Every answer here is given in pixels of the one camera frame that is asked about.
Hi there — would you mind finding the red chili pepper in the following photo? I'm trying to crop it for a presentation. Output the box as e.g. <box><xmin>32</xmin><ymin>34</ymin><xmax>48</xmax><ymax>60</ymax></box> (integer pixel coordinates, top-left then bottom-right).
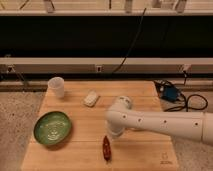
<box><xmin>102</xmin><ymin>136</ymin><xmax>111</xmax><ymax>162</ymax></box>

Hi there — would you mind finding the green bowl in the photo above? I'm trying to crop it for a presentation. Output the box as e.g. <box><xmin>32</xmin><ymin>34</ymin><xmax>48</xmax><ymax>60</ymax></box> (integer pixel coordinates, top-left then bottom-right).
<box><xmin>33</xmin><ymin>111</ymin><xmax>72</xmax><ymax>146</ymax></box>

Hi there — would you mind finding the blue device with cables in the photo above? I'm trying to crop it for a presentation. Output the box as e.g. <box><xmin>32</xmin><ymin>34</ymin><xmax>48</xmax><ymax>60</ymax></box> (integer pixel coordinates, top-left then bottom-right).
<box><xmin>155</xmin><ymin>80</ymin><xmax>181</xmax><ymax>103</ymax></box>

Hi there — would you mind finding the black hanging cable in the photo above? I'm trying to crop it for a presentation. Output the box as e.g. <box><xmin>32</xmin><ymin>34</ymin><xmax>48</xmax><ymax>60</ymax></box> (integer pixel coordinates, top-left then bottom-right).
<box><xmin>111</xmin><ymin>7</ymin><xmax>148</xmax><ymax>74</ymax></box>

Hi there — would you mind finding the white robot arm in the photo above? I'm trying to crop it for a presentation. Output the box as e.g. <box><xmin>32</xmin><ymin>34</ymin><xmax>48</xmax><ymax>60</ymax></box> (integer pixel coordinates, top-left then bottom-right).
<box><xmin>106</xmin><ymin>96</ymin><xmax>213</xmax><ymax>146</ymax></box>

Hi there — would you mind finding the translucent plastic cup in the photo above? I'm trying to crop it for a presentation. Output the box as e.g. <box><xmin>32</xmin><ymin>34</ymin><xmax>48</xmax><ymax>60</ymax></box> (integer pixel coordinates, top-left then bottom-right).
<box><xmin>48</xmin><ymin>77</ymin><xmax>64</xmax><ymax>98</ymax></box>

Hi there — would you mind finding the wooden cutting board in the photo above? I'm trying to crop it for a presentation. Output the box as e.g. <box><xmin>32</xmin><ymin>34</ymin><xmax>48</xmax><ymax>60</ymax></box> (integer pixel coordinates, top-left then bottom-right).
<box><xmin>21</xmin><ymin>81</ymin><xmax>178</xmax><ymax>171</ymax></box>

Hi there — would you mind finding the black floor cable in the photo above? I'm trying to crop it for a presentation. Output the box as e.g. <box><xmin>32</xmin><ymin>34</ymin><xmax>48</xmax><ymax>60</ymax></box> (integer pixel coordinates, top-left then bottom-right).
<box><xmin>163</xmin><ymin>93</ymin><xmax>209</xmax><ymax>113</ymax></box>

